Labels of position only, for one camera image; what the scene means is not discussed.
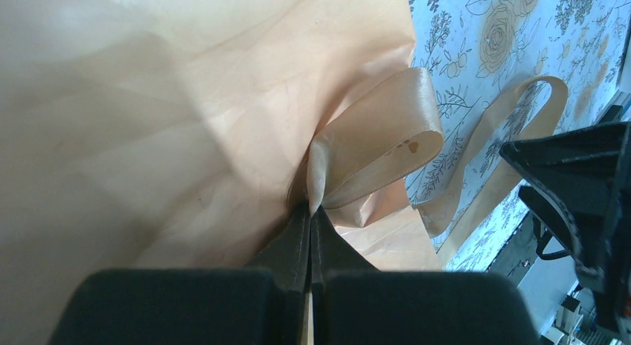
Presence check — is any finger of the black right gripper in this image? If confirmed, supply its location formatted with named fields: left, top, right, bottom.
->
left=500, top=122, right=630, bottom=216
left=519, top=186, right=609, bottom=294

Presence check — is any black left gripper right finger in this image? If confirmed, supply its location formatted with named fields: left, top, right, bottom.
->
left=310, top=209, right=539, bottom=344

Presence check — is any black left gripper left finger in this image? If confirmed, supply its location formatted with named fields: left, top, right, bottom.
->
left=50, top=203, right=311, bottom=344

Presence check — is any beige ribbon pile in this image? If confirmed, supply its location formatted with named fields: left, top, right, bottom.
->
left=287, top=68, right=568, bottom=270

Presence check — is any peach wrapping paper sheet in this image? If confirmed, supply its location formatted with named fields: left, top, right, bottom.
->
left=1, top=0, right=416, bottom=344

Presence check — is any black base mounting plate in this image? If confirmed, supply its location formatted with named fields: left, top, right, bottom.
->
left=487, top=213, right=577, bottom=290

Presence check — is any floral patterned tablecloth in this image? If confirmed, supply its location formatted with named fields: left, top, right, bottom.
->
left=406, top=0, right=630, bottom=271

